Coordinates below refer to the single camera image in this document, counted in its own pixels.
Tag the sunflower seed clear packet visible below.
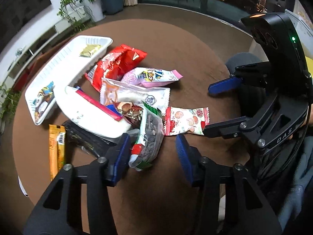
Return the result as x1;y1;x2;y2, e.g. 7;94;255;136
128;102;165;171

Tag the strawberry cookie small packet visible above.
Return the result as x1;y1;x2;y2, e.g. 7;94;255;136
165;107;210;136

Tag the white red-striped snack bag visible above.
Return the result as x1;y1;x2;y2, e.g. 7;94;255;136
54;85;131;138

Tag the pink minion snack packet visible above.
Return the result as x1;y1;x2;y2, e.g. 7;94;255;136
121;67;183;88

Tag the panda snack bag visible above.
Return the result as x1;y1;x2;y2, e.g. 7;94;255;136
33;81;54;125

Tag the gold yellow snack packet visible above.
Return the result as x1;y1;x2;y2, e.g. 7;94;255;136
80;44;101;58

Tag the dark red chocolate packet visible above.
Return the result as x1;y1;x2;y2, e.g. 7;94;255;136
113;101;143;128

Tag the black snack packet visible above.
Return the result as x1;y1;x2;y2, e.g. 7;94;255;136
62;120;140;158

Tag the orange snack bar wrapper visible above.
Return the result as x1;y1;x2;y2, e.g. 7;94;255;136
49;124;66;181

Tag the white orange-print snack packet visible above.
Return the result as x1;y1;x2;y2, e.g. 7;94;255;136
100;79;170;115

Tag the white round robot bin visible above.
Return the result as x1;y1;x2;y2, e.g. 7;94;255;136
17;176;29;197

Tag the red snack bag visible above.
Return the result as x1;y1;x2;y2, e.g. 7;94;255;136
84;44;147;92

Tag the white plastic tray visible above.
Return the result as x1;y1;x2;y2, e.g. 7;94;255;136
24;35;113;125

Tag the red storage box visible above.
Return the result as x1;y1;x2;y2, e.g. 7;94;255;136
12;69;30;91

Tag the white tv console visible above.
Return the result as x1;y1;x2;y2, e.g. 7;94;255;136
0;7;91;91

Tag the plant in white pot right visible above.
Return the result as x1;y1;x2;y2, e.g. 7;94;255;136
57;0;104;32

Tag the wall-mounted black television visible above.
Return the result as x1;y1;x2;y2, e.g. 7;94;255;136
0;0;51;49

